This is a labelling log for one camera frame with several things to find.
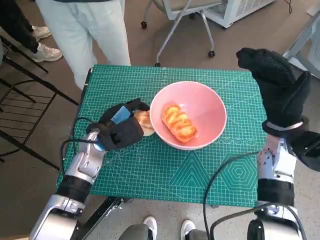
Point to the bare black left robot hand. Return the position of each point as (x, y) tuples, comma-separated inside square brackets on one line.
[(117, 112)]

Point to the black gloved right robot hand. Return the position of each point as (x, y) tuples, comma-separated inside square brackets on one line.
[(280, 92)]

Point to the round toy bread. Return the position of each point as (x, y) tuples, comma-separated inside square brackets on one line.
[(146, 122)]

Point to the long braided toy bread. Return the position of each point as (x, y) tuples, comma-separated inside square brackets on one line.
[(178, 123)]

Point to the pink bowl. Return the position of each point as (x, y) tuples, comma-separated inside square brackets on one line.
[(207, 105)]

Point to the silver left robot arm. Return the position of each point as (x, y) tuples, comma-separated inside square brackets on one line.
[(82, 165)]

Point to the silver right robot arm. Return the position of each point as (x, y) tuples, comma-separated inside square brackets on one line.
[(275, 190)]

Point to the grey metal cart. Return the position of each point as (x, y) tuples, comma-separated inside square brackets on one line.
[(310, 45)]

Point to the green cutting mat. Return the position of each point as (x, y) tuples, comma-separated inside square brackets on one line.
[(150, 170)]

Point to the person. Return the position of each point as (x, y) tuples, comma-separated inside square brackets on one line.
[(85, 37), (15, 25), (135, 231)]

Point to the white cabinet with grille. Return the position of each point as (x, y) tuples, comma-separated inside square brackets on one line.
[(237, 10)]

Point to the grey office chair with casters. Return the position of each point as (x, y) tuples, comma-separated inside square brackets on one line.
[(185, 10)]

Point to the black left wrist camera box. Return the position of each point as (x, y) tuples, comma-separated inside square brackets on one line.
[(122, 135)]

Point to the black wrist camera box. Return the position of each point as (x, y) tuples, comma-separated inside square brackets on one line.
[(307, 150), (122, 135)]

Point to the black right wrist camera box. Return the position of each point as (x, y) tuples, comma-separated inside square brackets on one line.
[(307, 150)]

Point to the metal table leg bracket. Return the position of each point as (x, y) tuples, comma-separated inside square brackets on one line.
[(107, 210)]

